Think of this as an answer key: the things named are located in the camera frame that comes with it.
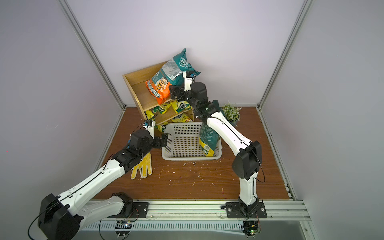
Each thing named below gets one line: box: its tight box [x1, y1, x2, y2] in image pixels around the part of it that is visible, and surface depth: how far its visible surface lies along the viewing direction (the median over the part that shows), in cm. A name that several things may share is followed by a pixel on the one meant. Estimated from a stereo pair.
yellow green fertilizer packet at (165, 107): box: [152, 103, 172, 115], surface depth 92 cm
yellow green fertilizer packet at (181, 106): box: [171, 100, 193, 114], surface depth 96 cm
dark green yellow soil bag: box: [199, 121, 221, 157], surface depth 84 cm
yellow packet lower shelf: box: [171, 113, 193, 123], surface depth 108 cm
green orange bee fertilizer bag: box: [145, 48, 201, 105], surface depth 76 cm
